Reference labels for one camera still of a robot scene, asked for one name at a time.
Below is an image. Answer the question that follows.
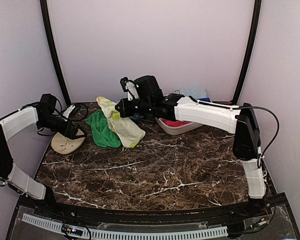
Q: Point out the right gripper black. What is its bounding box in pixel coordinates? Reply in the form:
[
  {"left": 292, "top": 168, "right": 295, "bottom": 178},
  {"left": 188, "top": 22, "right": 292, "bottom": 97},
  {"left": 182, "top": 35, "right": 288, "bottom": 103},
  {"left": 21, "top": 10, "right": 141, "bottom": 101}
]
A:
[{"left": 115, "top": 98, "right": 153, "bottom": 118}]

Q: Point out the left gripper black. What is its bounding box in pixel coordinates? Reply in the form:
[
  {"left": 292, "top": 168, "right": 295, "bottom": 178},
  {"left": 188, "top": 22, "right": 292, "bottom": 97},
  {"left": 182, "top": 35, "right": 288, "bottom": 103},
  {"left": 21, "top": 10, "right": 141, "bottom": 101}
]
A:
[{"left": 37, "top": 114, "right": 87, "bottom": 140}]

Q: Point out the yellow-green crocodile towel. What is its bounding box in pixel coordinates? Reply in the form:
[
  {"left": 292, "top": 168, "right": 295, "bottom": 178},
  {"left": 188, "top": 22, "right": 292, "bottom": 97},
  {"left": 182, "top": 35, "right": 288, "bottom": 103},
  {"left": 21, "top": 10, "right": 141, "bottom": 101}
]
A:
[{"left": 96, "top": 96, "right": 146, "bottom": 148}]

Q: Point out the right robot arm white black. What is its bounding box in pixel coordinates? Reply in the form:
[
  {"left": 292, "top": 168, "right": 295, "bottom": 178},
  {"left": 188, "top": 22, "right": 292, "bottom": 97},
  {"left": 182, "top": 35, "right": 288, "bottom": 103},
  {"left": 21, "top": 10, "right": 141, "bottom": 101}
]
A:
[{"left": 115, "top": 75, "right": 266, "bottom": 217}]

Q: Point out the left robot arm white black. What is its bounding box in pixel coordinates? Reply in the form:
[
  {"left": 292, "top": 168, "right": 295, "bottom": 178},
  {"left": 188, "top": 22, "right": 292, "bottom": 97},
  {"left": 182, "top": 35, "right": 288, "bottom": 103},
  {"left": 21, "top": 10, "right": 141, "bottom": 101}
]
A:
[{"left": 0, "top": 93, "right": 87, "bottom": 218}]

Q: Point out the beige embroidered round cloth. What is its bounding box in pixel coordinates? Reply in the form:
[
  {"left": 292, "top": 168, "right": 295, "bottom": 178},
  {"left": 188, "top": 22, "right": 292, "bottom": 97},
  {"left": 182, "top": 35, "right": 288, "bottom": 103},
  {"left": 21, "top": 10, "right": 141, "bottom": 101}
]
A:
[{"left": 50, "top": 133, "right": 85, "bottom": 155}]

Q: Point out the light blue patterned towel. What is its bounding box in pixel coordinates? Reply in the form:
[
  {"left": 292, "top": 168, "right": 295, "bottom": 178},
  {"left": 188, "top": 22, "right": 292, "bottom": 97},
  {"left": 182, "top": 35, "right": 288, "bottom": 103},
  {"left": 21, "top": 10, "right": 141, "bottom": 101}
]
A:
[{"left": 129, "top": 115, "right": 145, "bottom": 123}]

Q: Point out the green towel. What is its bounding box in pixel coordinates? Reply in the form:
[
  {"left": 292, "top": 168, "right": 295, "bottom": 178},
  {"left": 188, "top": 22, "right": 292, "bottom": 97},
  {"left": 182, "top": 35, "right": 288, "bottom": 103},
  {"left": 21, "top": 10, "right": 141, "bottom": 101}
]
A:
[{"left": 85, "top": 110, "right": 121, "bottom": 148}]

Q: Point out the pink rolled towel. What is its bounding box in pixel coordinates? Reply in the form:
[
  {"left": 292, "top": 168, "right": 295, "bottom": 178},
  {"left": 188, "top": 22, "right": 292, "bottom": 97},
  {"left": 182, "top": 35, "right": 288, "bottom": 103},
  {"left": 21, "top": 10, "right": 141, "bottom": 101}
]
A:
[{"left": 162, "top": 119, "right": 190, "bottom": 128}]

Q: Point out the white plastic basin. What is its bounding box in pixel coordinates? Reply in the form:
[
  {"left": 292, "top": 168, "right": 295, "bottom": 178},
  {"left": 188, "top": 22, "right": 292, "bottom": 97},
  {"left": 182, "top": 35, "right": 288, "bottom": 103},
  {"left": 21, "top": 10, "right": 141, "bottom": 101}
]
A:
[{"left": 155, "top": 118, "right": 203, "bottom": 136}]

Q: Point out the pale blue rolled towel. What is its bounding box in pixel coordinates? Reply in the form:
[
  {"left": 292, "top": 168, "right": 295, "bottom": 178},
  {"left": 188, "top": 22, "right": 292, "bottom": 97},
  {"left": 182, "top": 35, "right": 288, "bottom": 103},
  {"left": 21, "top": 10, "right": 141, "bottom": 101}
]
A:
[{"left": 174, "top": 88, "right": 207, "bottom": 99}]

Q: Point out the dark blue rolled towel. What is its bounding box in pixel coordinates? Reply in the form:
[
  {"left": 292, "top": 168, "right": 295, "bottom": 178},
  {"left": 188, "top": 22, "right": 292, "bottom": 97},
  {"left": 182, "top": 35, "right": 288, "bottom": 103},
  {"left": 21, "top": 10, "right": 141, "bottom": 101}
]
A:
[{"left": 199, "top": 97, "right": 211, "bottom": 103}]

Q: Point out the small circuit board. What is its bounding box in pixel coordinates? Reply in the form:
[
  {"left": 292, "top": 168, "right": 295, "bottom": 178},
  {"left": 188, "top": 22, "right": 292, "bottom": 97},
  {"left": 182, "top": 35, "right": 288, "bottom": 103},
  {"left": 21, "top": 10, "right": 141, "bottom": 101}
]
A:
[{"left": 61, "top": 225, "right": 83, "bottom": 236}]

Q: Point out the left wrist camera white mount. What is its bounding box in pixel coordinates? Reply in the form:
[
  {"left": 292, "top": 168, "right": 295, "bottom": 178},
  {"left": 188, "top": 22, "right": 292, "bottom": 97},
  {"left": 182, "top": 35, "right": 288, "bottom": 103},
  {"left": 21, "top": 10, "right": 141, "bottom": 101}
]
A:
[{"left": 62, "top": 104, "right": 81, "bottom": 119}]

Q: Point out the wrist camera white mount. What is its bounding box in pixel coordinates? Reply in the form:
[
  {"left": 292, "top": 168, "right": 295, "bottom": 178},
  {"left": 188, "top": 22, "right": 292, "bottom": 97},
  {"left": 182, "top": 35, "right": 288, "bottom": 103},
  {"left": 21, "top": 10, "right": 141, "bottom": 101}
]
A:
[
  {"left": 62, "top": 104, "right": 81, "bottom": 119},
  {"left": 120, "top": 77, "right": 139, "bottom": 101}
]

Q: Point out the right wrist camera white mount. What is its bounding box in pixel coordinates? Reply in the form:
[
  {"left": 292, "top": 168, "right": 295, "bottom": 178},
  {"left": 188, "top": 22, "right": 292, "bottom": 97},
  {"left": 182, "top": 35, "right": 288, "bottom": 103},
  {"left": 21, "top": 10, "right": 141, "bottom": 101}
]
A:
[{"left": 120, "top": 77, "right": 139, "bottom": 101}]

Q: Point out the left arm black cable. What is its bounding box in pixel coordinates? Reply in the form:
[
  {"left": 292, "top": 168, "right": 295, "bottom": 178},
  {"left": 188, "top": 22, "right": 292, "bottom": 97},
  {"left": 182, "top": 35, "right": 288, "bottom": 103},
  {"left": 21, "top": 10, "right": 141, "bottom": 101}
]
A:
[{"left": 37, "top": 98, "right": 89, "bottom": 137}]

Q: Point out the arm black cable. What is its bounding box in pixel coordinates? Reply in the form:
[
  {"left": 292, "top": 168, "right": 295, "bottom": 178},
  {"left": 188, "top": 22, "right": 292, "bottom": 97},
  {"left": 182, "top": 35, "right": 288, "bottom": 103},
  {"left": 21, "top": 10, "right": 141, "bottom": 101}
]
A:
[
  {"left": 197, "top": 99, "right": 280, "bottom": 169},
  {"left": 37, "top": 98, "right": 89, "bottom": 137}
]

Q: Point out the white slotted cable duct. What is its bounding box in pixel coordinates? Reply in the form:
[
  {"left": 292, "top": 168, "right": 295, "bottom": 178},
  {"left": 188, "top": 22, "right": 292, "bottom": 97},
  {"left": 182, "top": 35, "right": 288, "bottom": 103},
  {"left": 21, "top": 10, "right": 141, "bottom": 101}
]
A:
[{"left": 21, "top": 213, "right": 228, "bottom": 240}]

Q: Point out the left black frame post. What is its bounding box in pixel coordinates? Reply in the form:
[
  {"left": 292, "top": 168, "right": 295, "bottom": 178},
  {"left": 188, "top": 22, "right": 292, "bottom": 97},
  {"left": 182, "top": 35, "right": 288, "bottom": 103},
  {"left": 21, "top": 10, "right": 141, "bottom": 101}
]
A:
[{"left": 39, "top": 0, "right": 71, "bottom": 107}]

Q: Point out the black frame post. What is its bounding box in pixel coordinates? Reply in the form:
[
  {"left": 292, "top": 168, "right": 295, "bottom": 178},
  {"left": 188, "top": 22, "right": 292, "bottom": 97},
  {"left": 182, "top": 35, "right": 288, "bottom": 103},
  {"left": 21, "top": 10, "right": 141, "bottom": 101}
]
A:
[
  {"left": 39, "top": 0, "right": 71, "bottom": 107},
  {"left": 232, "top": 0, "right": 262, "bottom": 105}
]

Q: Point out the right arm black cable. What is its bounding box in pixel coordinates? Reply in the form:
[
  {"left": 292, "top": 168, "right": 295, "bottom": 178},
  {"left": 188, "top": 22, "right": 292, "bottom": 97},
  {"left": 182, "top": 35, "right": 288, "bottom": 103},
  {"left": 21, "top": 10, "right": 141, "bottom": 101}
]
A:
[{"left": 197, "top": 99, "right": 280, "bottom": 169}]

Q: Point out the black front rail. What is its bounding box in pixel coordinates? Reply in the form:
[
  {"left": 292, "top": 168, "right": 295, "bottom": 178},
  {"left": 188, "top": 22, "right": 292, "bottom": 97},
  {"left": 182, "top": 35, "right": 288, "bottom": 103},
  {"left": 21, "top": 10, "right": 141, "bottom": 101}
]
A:
[{"left": 19, "top": 193, "right": 288, "bottom": 226}]

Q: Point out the right black frame post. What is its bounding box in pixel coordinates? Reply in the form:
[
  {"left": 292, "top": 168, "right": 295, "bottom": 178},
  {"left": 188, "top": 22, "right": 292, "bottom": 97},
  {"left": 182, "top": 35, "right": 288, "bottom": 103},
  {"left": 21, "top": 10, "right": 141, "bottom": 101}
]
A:
[{"left": 232, "top": 0, "right": 262, "bottom": 105}]

